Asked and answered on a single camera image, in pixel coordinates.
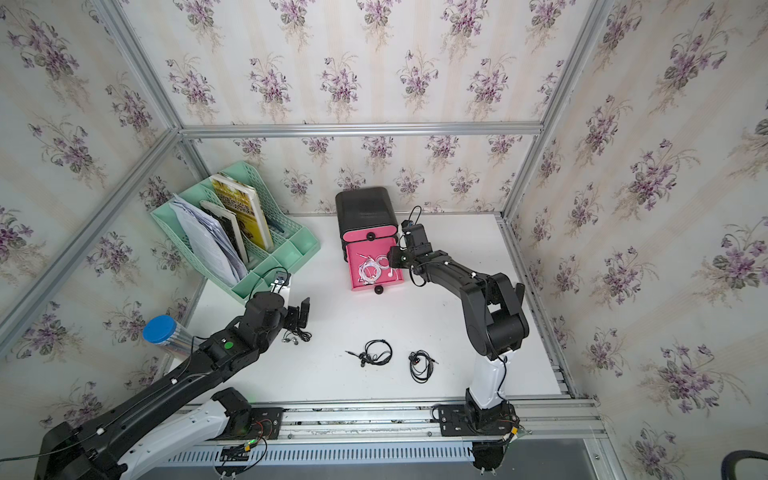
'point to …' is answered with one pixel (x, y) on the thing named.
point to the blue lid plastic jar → (166, 331)
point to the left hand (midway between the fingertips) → (297, 298)
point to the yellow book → (243, 200)
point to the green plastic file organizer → (292, 245)
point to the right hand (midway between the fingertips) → (395, 254)
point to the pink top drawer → (369, 233)
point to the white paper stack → (210, 243)
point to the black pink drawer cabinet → (365, 214)
